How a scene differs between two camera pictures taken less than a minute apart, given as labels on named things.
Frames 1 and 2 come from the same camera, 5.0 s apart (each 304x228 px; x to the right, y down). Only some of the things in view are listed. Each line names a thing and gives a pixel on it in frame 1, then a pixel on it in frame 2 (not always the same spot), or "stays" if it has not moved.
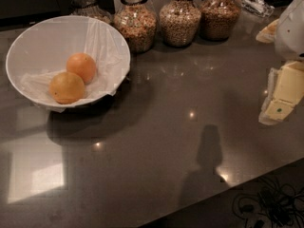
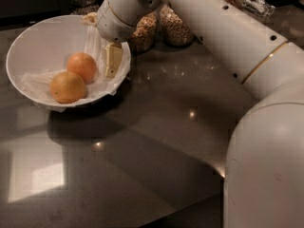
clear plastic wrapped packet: x=255 y=5 stays
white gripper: x=291 y=32 to x=111 y=27
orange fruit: x=83 y=65 stays
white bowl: x=40 y=49 stays
